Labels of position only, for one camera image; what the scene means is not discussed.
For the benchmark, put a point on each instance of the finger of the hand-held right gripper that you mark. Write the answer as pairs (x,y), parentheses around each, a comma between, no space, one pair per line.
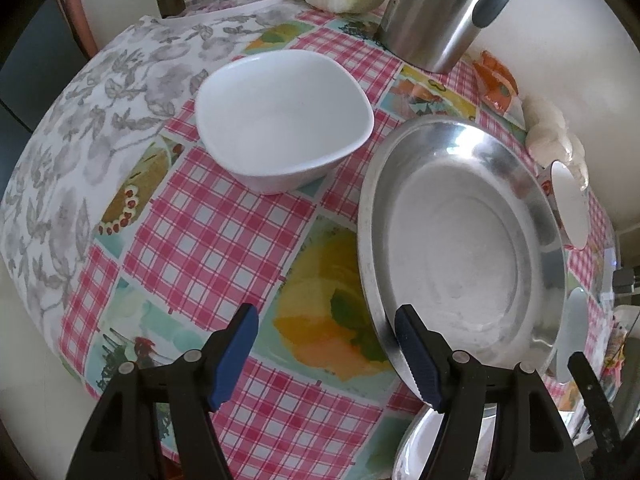
(595,400)

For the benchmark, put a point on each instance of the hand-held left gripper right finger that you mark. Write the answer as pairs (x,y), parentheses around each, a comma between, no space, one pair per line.
(417,355)

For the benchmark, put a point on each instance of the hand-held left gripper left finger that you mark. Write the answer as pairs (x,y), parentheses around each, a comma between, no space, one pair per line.
(235,355)

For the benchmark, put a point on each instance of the red rimmed white plate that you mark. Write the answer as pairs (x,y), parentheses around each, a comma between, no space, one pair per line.
(575,335)

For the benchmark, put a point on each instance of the floral rimmed plate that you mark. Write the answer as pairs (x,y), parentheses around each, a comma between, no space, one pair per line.
(415,450)

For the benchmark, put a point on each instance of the stainless steel plate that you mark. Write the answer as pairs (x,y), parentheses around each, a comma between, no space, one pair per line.
(460,240)

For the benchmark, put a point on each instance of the large white bowl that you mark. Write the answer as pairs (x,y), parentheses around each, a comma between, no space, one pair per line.
(280,120)

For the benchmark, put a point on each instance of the pink checked tablecloth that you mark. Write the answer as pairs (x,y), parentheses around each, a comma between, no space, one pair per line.
(220,240)

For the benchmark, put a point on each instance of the grey power adapter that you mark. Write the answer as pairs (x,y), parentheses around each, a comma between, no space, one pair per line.
(626,280)

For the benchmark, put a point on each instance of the bag of white buns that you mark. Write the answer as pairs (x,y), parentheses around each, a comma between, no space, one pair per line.
(547,130)

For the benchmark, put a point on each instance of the grey floral cloth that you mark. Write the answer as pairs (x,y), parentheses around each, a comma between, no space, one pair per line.
(90,125)

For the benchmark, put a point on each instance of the orange snack packet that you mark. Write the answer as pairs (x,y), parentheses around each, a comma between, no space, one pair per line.
(495,82)

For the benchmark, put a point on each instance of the stainless steel thermos jug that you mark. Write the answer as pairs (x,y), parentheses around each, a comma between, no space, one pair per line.
(435,10)

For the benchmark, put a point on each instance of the white tray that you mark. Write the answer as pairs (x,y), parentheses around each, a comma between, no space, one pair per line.
(235,7)

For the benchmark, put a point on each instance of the brown wooden chair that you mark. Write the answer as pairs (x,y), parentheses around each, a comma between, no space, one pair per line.
(75,10)

